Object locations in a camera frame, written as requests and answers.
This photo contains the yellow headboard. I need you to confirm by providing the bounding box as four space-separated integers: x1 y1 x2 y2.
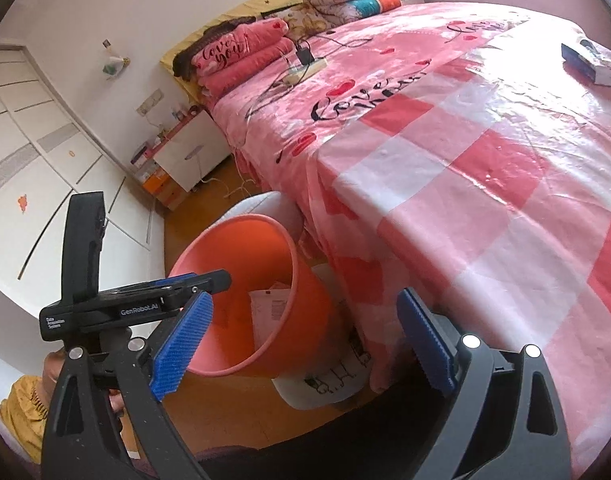
159 0 343 106

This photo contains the white wardrobe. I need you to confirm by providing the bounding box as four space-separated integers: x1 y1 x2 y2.
0 45 168 321

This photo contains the white wall switch panel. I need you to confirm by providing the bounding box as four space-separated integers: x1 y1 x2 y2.
135 89 165 117

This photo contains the hanging wall ornament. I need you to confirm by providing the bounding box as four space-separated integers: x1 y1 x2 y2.
101 39 132 81

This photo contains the person's dark clothing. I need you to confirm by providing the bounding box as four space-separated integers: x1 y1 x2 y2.
135 377 436 480

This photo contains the pink printed bed sheet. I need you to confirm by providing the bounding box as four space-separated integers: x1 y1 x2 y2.
205 0 611 241

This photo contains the floral beige pillow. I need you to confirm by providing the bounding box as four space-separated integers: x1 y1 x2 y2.
262 2 336 36

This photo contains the orange pink waste bin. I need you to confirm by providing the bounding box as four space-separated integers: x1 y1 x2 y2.
168 214 347 380

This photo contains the person's left hand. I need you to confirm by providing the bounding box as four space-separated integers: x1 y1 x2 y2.
42 351 127 418

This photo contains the pink lettered folded blanket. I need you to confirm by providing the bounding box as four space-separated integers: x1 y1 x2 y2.
190 17 296 78

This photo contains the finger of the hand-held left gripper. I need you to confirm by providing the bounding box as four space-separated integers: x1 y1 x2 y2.
98 271 200 304
160 269 232 311

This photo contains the white bedside table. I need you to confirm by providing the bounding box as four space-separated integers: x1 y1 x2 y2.
152 109 231 193

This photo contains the white printed paper packet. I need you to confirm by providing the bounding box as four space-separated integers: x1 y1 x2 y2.
248 282 292 351

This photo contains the white floor cord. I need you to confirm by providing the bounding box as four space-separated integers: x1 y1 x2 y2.
200 150 266 201

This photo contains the white power strip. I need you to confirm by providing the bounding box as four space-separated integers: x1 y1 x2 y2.
278 57 329 86

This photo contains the black charger cable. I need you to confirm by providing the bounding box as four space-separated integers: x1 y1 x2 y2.
245 25 391 121

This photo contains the orange box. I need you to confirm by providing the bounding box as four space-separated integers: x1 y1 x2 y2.
142 170 183 211

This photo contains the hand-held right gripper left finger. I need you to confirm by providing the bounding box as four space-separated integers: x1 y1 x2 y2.
40 290 214 480

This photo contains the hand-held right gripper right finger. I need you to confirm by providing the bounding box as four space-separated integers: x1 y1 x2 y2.
396 287 569 480

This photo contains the person's left forearm yellow sleeve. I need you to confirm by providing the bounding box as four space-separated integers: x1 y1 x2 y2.
0 374 56 465

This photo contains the dark brown fuzzy cloth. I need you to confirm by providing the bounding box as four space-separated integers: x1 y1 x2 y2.
172 16 258 81

